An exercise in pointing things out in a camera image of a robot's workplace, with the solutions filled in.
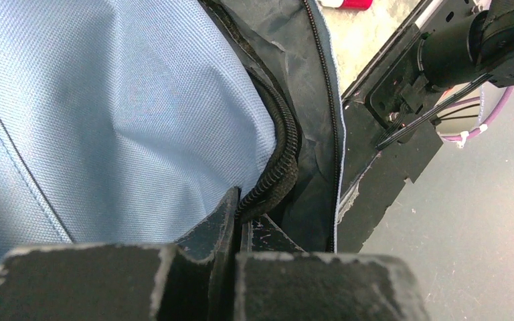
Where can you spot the blue backpack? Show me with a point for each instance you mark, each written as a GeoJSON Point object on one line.
{"type": "Point", "coordinates": [128, 121]}

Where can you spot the red cap glue bottle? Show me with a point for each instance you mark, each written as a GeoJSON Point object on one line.
{"type": "Point", "coordinates": [360, 5]}

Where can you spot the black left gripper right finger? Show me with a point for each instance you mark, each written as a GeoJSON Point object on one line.
{"type": "Point", "coordinates": [277, 280]}

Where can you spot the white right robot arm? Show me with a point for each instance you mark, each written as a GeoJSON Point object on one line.
{"type": "Point", "coordinates": [475, 46]}

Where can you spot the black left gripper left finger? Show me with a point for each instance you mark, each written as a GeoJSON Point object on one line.
{"type": "Point", "coordinates": [189, 279]}

